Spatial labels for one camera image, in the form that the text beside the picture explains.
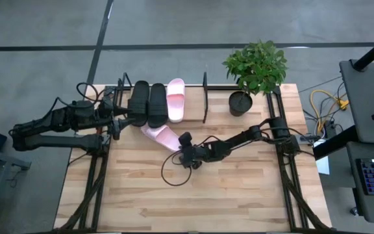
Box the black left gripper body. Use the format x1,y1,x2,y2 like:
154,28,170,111
104,105,123,140

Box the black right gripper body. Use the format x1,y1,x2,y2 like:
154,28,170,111
179,142,207,170

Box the black slide sandal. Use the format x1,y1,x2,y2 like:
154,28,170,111
147,83,169,129
127,80,151,127

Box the pink slide sandal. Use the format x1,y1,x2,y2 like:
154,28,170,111
140,124,182,153
166,77,186,124

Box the green plant in black pot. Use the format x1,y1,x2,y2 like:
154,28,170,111
221,40,288,117

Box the white paper sheet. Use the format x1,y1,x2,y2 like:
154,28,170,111
316,138,331,176

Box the grey monitor desk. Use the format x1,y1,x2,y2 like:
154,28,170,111
338,58,374,146

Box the grey keyboard desk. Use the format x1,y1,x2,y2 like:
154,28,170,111
345,142,374,225

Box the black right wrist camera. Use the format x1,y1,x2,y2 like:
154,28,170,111
177,131,193,148

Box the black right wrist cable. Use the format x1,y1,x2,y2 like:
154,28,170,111
160,149,193,187

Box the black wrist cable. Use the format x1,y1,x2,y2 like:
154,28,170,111
160,149,193,187
75,82,101,107

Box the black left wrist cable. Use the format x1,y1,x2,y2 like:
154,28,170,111
75,82,101,107

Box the wooden shelf black metal frame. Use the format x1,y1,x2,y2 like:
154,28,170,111
118,71,209,124

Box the black aluminium rig frame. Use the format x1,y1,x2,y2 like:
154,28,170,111
53,77,334,234

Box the yellow floor cable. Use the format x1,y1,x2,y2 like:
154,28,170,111
309,90,349,131

